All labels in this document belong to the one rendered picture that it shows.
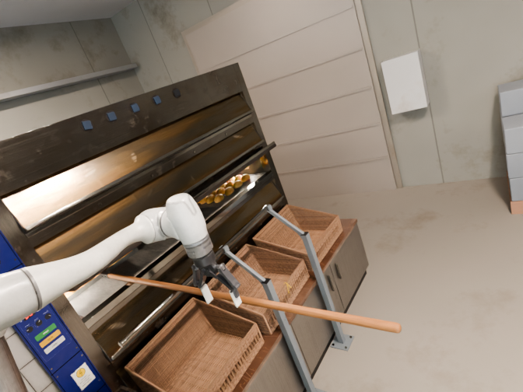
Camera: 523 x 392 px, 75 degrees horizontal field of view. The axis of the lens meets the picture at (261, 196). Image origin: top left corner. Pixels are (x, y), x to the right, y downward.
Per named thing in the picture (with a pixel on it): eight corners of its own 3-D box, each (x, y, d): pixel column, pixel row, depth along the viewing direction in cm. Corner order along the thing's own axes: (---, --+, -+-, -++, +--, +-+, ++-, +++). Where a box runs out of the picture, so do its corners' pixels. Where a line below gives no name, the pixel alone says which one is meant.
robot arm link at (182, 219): (216, 229, 114) (190, 229, 122) (198, 187, 110) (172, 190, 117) (194, 246, 107) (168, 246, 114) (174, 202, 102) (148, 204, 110)
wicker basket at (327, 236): (262, 267, 276) (250, 238, 267) (295, 229, 316) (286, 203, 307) (314, 272, 245) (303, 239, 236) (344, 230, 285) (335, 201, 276)
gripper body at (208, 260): (185, 258, 115) (196, 281, 118) (203, 259, 110) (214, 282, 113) (199, 246, 121) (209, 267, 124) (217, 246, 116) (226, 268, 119)
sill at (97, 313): (82, 327, 175) (78, 321, 173) (267, 176, 301) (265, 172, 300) (88, 329, 171) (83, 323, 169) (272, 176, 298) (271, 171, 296)
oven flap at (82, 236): (57, 280, 161) (30, 246, 159) (261, 143, 287) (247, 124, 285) (59, 278, 157) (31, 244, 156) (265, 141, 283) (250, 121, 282)
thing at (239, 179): (171, 206, 304) (169, 201, 302) (206, 183, 338) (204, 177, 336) (219, 203, 266) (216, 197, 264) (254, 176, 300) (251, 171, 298)
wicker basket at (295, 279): (214, 323, 232) (198, 291, 223) (257, 271, 273) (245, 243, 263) (272, 336, 202) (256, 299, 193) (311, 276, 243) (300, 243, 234)
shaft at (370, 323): (403, 328, 103) (401, 320, 102) (401, 336, 101) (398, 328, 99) (113, 275, 210) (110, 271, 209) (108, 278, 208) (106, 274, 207)
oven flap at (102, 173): (26, 233, 152) (-4, 197, 150) (250, 113, 279) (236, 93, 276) (27, 230, 149) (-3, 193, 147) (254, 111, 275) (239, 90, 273)
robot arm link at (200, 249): (196, 245, 108) (203, 261, 110) (213, 230, 114) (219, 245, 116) (177, 245, 113) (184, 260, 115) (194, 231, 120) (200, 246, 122)
